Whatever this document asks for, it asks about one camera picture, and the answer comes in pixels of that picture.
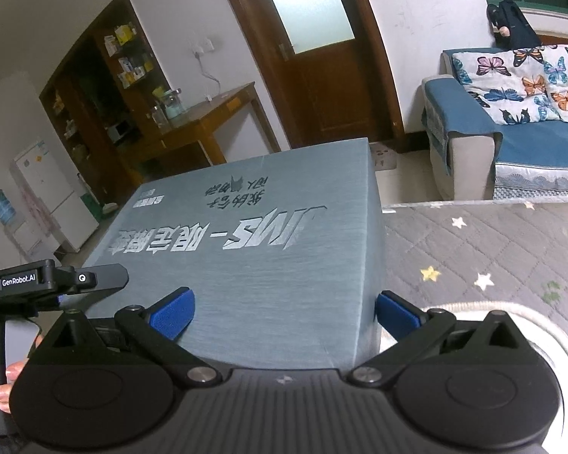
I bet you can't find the blue sofa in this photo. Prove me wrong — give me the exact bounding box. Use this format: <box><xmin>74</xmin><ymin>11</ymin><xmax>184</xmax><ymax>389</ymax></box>
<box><xmin>421</xmin><ymin>47</ymin><xmax>568</xmax><ymax>202</ymax></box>

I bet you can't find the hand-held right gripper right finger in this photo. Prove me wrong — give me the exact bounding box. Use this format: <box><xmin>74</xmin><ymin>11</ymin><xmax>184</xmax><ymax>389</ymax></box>
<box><xmin>348</xmin><ymin>289</ymin><xmax>537</xmax><ymax>389</ymax></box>

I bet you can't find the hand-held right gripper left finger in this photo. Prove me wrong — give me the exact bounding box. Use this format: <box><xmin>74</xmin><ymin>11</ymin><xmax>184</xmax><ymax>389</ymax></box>
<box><xmin>32</xmin><ymin>286</ymin><xmax>223</xmax><ymax>391</ymax></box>

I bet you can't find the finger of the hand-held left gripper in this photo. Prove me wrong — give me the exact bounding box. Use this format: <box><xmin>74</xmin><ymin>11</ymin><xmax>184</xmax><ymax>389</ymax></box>
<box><xmin>58</xmin><ymin>263</ymin><xmax>130</xmax><ymax>297</ymax></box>

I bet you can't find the white refrigerator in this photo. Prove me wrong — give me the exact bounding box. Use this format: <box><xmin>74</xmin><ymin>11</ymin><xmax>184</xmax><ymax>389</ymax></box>
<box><xmin>9</xmin><ymin>139</ymin><xmax>100</xmax><ymax>254</ymax></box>

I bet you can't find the brown wooden side desk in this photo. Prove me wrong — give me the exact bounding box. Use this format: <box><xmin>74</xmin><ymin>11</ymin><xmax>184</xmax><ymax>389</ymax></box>
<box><xmin>137</xmin><ymin>81</ymin><xmax>283</xmax><ymax>177</ymax></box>

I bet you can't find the dark wooden cabinet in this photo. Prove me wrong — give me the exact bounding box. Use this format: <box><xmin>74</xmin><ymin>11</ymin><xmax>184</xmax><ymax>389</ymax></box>
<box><xmin>39</xmin><ymin>0</ymin><xmax>172</xmax><ymax>210</ymax></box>

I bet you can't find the grey star-patterned desktop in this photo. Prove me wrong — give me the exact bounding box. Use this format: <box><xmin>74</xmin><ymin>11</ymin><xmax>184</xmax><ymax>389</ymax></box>
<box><xmin>379</xmin><ymin>199</ymin><xmax>568</xmax><ymax>454</ymax></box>

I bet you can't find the large glass jar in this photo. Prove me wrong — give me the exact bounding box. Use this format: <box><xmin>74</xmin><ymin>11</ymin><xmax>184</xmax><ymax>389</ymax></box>
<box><xmin>161</xmin><ymin>89</ymin><xmax>187</xmax><ymax>119</ymax></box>

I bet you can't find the person's left hand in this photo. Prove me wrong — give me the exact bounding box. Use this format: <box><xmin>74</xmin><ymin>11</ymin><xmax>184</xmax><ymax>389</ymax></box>
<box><xmin>0</xmin><ymin>334</ymin><xmax>46</xmax><ymax>415</ymax></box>

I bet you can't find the brown wooden door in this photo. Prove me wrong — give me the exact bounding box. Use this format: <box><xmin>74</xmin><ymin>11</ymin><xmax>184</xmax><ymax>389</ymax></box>
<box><xmin>211</xmin><ymin>0</ymin><xmax>408</xmax><ymax>153</ymax></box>

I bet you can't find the small grey appliance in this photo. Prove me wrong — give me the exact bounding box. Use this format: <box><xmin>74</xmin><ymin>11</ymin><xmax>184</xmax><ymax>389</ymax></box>
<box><xmin>105</xmin><ymin>122</ymin><xmax>134</xmax><ymax>145</ymax></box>

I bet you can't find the blue water jug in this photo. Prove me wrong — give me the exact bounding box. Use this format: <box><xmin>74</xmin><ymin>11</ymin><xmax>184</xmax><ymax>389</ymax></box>
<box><xmin>0</xmin><ymin>189</ymin><xmax>18</xmax><ymax>226</ymax></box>

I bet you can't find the black backpack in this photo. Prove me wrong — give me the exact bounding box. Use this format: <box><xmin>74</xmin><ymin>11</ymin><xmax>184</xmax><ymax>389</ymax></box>
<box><xmin>487</xmin><ymin>1</ymin><xmax>543</xmax><ymax>51</ymax></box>

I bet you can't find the white power strip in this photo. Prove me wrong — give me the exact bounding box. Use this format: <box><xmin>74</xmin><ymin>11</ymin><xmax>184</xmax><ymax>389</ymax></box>
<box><xmin>370</xmin><ymin>144</ymin><xmax>399</xmax><ymax>171</ymax></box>

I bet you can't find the white power cable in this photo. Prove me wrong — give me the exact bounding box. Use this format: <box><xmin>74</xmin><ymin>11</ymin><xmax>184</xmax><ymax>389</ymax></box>
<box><xmin>196</xmin><ymin>54</ymin><xmax>224</xmax><ymax>101</ymax></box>

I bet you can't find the grey-blue cardboard box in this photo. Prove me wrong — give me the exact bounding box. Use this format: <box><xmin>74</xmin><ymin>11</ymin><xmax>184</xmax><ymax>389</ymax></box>
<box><xmin>83</xmin><ymin>137</ymin><xmax>387</xmax><ymax>370</ymax></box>

